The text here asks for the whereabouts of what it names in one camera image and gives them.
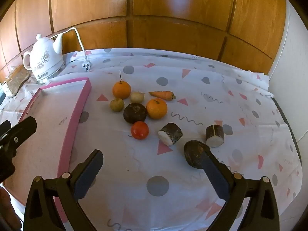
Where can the person's left forearm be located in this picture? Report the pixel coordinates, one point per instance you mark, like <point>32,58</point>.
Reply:
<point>7,209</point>

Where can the patterned white tablecloth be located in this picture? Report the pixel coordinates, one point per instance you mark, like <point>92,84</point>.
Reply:
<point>192,101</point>

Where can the red tomato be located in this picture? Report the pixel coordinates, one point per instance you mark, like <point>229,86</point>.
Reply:
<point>139,130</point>

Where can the dark-skinned yam end piece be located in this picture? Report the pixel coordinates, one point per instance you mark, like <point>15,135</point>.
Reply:
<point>193,154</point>

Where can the white ceramic electric kettle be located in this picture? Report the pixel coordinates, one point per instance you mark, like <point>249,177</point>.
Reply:
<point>44,60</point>

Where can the cut dark-skinned yam piece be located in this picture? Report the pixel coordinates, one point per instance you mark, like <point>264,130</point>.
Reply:
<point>170,133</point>
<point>215,136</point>

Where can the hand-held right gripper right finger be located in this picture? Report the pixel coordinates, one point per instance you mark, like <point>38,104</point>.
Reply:
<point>216,175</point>

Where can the orange carrot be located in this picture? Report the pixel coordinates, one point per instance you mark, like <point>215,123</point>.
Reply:
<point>161,95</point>

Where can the pink rimmed tray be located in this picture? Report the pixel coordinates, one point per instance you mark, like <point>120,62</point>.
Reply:
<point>48,115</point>

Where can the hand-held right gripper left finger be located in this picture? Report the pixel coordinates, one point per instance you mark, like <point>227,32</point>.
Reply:
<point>87,173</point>

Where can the olive green round fruit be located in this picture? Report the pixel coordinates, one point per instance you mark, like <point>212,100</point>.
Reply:
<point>117,105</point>

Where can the orange with long stem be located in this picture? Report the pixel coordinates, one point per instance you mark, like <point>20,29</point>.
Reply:
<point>121,90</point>

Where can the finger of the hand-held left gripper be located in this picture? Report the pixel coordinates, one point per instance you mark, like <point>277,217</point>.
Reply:
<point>25,127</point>
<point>4,127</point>

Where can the pale round fruit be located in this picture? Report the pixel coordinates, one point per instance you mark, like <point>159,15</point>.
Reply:
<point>137,97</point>

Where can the wooden wardrobe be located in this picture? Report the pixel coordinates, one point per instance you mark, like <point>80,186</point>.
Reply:
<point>168,16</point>

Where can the dark brown round fruit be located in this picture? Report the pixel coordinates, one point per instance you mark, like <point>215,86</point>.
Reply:
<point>135,113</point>

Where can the orange with short stem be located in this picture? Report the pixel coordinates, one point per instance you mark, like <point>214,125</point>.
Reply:
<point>157,108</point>

